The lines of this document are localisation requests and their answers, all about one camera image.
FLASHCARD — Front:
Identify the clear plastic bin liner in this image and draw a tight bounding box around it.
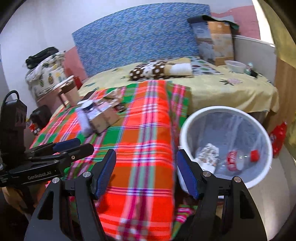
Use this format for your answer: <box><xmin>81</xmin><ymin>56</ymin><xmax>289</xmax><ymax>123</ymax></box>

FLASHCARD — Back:
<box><xmin>182</xmin><ymin>112</ymin><xmax>269</xmax><ymax>183</ymax></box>

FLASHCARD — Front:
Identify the black box on floor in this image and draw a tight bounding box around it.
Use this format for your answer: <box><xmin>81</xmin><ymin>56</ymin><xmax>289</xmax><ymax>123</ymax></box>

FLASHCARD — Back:
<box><xmin>27</xmin><ymin>105</ymin><xmax>52</xmax><ymax>136</ymax></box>

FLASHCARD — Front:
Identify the crumpled white brown wrapper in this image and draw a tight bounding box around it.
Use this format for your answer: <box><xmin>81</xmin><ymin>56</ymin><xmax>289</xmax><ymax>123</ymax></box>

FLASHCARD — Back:
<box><xmin>102</xmin><ymin>88</ymin><xmax>123</xmax><ymax>106</ymax></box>

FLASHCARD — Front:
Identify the white plastic bowl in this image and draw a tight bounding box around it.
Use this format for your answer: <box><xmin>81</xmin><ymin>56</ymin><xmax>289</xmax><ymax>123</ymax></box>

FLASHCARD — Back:
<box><xmin>224</xmin><ymin>60</ymin><xmax>246</xmax><ymax>73</ymax></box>

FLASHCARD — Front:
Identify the white round trash bin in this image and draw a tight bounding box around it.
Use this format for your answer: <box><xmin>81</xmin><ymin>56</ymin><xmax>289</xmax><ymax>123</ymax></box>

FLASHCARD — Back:
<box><xmin>179</xmin><ymin>106</ymin><xmax>273</xmax><ymax>189</ymax></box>

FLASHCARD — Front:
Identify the plastic bottle red cap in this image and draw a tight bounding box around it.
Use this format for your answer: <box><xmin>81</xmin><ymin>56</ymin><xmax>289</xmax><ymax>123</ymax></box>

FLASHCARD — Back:
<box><xmin>226</xmin><ymin>150</ymin><xmax>260</xmax><ymax>172</ymax></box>

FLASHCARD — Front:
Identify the small black object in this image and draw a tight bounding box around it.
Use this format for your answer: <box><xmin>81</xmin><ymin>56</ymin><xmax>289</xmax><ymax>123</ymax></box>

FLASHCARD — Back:
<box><xmin>250</xmin><ymin>69</ymin><xmax>258</xmax><ymax>78</ymax></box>

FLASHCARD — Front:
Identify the blue patterned headboard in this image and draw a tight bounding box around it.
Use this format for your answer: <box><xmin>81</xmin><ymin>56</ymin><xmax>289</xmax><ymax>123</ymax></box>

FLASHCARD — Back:
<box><xmin>72</xmin><ymin>3</ymin><xmax>211</xmax><ymax>77</ymax></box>

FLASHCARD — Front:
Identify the wooden board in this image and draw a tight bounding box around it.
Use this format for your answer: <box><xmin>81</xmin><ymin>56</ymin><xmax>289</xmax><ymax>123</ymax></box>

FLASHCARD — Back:
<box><xmin>265</xmin><ymin>57</ymin><xmax>295</xmax><ymax>133</ymax></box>

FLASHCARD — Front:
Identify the black bag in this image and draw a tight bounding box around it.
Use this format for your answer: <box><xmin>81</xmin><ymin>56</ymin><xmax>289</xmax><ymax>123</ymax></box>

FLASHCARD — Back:
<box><xmin>26</xmin><ymin>47</ymin><xmax>59</xmax><ymax>69</ymax></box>

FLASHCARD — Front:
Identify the red plastic bag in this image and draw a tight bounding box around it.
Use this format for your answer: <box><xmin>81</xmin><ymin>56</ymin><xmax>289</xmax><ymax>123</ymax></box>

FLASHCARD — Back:
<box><xmin>269</xmin><ymin>121</ymin><xmax>287</xmax><ymax>158</ymax></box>

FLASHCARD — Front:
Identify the small green bottle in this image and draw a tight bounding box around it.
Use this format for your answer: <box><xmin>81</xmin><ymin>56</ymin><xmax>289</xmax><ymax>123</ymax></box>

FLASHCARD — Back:
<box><xmin>245</xmin><ymin>62</ymin><xmax>253</xmax><ymax>75</ymax></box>

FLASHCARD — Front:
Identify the yellow patterned bedsheet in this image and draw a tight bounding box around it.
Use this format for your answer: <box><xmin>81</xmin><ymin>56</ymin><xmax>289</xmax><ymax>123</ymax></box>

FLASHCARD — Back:
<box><xmin>79</xmin><ymin>56</ymin><xmax>279</xmax><ymax>114</ymax></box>

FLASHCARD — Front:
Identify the pineapple print bedding bundle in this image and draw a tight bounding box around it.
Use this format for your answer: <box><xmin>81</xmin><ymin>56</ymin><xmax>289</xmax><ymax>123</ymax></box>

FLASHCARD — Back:
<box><xmin>25</xmin><ymin>51</ymin><xmax>67</xmax><ymax>100</ymax></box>

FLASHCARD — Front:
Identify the crumpled printed paper trash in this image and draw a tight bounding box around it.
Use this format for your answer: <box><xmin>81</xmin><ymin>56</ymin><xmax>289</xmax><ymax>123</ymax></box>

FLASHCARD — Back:
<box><xmin>194</xmin><ymin>143</ymin><xmax>219</xmax><ymax>174</ymax></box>

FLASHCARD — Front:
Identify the olive green curtain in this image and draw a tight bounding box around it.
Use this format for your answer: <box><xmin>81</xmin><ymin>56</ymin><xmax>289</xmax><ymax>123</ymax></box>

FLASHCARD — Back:
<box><xmin>259</xmin><ymin>1</ymin><xmax>295</xmax><ymax>67</ymax></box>

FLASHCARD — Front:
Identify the white foam fruit net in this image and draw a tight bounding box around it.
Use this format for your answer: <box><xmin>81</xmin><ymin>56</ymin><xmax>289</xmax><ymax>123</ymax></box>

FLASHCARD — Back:
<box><xmin>75</xmin><ymin>107</ymin><xmax>93</xmax><ymax>137</ymax></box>

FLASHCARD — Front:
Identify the red green plaid cloth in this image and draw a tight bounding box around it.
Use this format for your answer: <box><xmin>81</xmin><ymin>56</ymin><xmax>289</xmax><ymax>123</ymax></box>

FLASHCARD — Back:
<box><xmin>33</xmin><ymin>80</ymin><xmax>192</xmax><ymax>240</ymax></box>

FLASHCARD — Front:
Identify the pink brown lidded mug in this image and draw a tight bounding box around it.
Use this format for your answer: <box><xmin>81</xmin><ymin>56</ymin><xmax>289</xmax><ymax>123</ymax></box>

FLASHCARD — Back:
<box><xmin>58</xmin><ymin>75</ymin><xmax>80</xmax><ymax>107</ymax></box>

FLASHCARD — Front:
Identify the brown polka dot pillow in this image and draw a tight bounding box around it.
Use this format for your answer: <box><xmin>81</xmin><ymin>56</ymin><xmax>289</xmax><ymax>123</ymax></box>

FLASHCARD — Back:
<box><xmin>129</xmin><ymin>57</ymin><xmax>193</xmax><ymax>81</ymax></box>

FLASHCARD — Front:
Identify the brown bedding package box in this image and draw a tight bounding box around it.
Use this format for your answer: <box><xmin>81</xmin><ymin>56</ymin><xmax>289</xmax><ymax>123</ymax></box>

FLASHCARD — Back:
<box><xmin>187</xmin><ymin>15</ymin><xmax>239</xmax><ymax>66</ymax></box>

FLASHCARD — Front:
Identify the white blue yogurt cup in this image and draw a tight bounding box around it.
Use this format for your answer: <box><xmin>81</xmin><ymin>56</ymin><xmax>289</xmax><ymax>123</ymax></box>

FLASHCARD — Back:
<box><xmin>81</xmin><ymin>100</ymin><xmax>101</xmax><ymax>121</ymax></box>

